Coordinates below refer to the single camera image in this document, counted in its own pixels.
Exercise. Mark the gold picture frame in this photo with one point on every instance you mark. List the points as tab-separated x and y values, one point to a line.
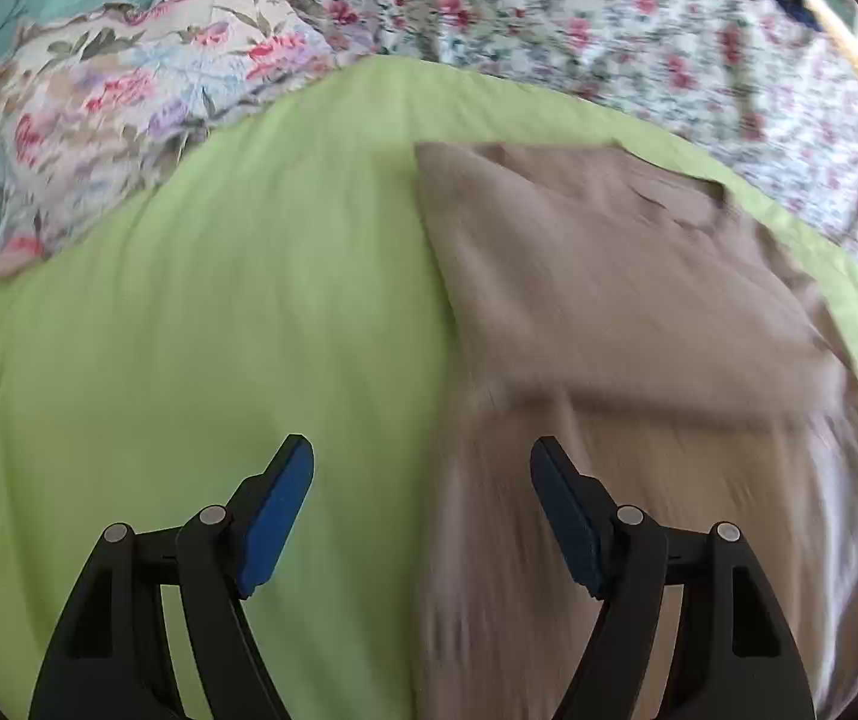
853	34

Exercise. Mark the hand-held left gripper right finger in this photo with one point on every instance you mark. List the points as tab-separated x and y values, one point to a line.
568	510

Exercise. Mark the floral pillow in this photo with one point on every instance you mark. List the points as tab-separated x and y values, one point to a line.
121	97

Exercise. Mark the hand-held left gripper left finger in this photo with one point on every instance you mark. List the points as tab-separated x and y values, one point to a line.
279	510

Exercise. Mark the green bed sheet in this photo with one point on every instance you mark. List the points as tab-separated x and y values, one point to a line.
196	360

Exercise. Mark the beige garment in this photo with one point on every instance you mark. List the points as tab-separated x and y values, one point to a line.
609	330

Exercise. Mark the small-flower floral quilt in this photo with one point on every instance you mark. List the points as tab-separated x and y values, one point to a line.
624	52

